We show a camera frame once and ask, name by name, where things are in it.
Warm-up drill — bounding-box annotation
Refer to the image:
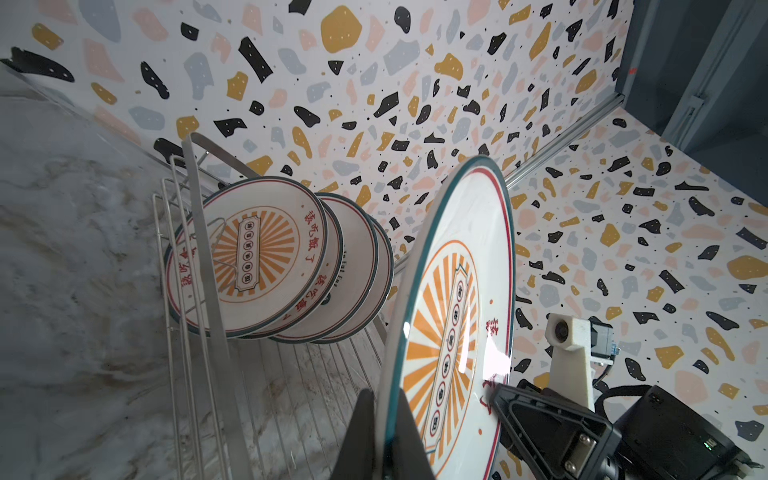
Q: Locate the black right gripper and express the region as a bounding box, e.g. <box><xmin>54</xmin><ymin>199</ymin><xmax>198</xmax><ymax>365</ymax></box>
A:
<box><xmin>491</xmin><ymin>385</ymin><xmax>621</xmax><ymax>479</ymax></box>

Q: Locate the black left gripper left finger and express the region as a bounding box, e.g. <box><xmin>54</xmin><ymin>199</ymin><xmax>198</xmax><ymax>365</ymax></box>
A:
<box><xmin>346</xmin><ymin>389</ymin><xmax>375</xmax><ymax>479</ymax></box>

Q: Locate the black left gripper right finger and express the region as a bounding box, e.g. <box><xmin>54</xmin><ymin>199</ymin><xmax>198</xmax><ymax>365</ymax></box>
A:
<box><xmin>391</xmin><ymin>404</ymin><xmax>435</xmax><ymax>480</ymax></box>

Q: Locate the orange sunburst plate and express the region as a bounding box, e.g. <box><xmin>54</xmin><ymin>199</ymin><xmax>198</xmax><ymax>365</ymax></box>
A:
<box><xmin>202</xmin><ymin>177</ymin><xmax>329</xmax><ymax>338</ymax></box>
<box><xmin>272</xmin><ymin>193</ymin><xmax>379</xmax><ymax>344</ymax></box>
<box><xmin>242</xmin><ymin>200</ymin><xmax>344</xmax><ymax>340</ymax></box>

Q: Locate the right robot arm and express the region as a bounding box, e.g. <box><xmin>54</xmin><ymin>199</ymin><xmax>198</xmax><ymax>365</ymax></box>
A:
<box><xmin>491</xmin><ymin>382</ymin><xmax>765</xmax><ymax>479</ymax></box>

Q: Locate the orange sunburst plate front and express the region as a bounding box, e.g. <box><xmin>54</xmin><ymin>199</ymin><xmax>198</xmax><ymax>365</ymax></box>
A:
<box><xmin>202</xmin><ymin>177</ymin><xmax>329</xmax><ymax>338</ymax></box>

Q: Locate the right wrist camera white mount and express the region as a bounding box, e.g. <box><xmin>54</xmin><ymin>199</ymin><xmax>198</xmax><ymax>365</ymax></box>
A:
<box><xmin>545</xmin><ymin>313</ymin><xmax>618</xmax><ymax>410</ymax></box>

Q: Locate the steel wire dish rack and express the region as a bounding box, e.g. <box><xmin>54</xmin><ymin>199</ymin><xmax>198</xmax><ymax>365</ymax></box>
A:
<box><xmin>151</xmin><ymin>131</ymin><xmax>397</xmax><ymax>480</ymax></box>

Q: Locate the aluminium corner post right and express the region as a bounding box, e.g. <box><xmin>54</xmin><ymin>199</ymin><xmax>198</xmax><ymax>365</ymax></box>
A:
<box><xmin>389</xmin><ymin>92</ymin><xmax>625</xmax><ymax>271</ymax></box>

